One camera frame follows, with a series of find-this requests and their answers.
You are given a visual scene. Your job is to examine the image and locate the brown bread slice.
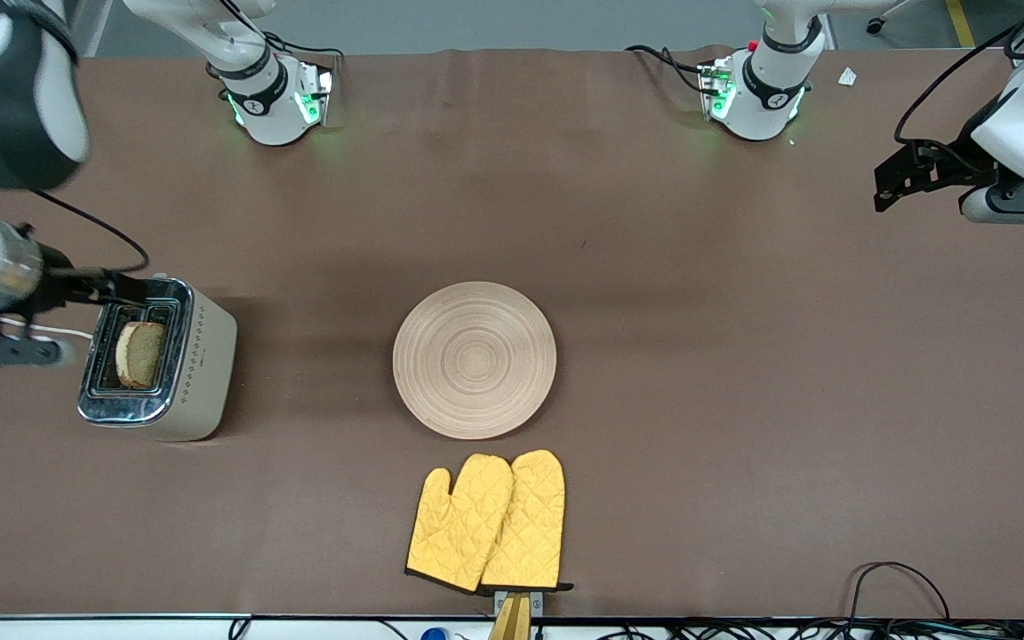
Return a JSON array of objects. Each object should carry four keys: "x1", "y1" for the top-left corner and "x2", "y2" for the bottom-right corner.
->
[{"x1": 115, "y1": 321, "x2": 168, "y2": 390}]

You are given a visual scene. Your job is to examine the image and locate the round wooden plate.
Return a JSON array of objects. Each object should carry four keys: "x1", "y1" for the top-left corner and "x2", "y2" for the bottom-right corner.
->
[{"x1": 392, "y1": 281, "x2": 558, "y2": 441}]

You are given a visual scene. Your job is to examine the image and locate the chrome and beige toaster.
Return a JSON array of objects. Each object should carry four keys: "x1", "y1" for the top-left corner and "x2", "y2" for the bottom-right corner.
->
[{"x1": 76, "y1": 271, "x2": 239, "y2": 443}]

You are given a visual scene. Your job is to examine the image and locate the black chair caster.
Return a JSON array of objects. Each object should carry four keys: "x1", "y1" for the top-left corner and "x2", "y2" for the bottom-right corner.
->
[{"x1": 866, "y1": 0, "x2": 913, "y2": 36}]

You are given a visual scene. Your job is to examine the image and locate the yellow quilted oven mitt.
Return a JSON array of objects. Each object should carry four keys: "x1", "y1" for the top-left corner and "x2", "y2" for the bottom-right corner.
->
[
  {"x1": 480, "y1": 449, "x2": 575, "y2": 594},
  {"x1": 404, "y1": 453, "x2": 515, "y2": 594}
]

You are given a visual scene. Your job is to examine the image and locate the white toaster power cord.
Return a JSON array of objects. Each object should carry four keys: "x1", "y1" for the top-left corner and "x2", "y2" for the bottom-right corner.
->
[{"x1": 0, "y1": 316, "x2": 95, "y2": 341}]

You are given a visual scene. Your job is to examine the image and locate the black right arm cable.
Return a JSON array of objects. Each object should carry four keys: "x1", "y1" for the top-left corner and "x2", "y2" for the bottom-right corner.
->
[{"x1": 0, "y1": 188, "x2": 150, "y2": 275}]

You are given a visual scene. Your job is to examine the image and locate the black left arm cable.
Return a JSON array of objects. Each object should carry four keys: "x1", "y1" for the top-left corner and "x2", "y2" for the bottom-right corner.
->
[{"x1": 892, "y1": 0, "x2": 1024, "y2": 148}]

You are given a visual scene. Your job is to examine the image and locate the black arm base cable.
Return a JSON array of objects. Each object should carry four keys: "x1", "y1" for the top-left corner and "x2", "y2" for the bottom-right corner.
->
[
  {"x1": 259, "y1": 36, "x2": 341, "y2": 68},
  {"x1": 626, "y1": 44, "x2": 710, "y2": 94}
]

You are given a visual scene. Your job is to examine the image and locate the black looped cable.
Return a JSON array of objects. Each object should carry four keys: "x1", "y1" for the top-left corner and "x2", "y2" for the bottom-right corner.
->
[{"x1": 845, "y1": 562, "x2": 953, "y2": 623}]

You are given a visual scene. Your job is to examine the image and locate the small metal bracket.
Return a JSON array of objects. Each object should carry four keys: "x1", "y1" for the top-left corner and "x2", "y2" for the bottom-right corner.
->
[{"x1": 493, "y1": 588, "x2": 545, "y2": 616}]

